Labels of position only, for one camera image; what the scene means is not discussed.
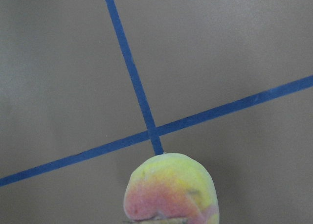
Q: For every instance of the yellow pink peach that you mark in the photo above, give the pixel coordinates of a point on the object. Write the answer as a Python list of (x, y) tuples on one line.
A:
[(171, 185)]

